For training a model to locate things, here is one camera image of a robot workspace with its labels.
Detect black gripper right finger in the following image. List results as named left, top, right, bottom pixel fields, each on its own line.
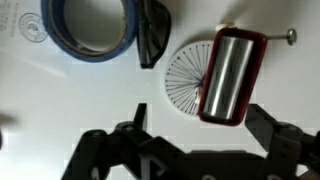
left=244, top=103, right=320, bottom=168

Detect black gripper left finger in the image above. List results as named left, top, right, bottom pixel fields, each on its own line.
left=60, top=102, right=188, bottom=180

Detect red rectangular tray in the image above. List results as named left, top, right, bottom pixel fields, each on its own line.
left=196, top=21, right=298, bottom=128

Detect silver metal cylinder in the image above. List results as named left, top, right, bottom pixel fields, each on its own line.
left=201, top=35, right=255, bottom=122

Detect white round disc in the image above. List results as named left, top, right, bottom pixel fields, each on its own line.
left=163, top=39, right=216, bottom=117

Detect blue tape roll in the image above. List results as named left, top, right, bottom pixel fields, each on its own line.
left=40, top=0, right=140, bottom=64

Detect clear printed plastic sheet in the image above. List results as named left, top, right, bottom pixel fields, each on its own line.
left=0, top=0, right=51, bottom=45

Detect black handled scissors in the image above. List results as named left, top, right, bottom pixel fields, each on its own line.
left=136, top=0, right=173, bottom=70

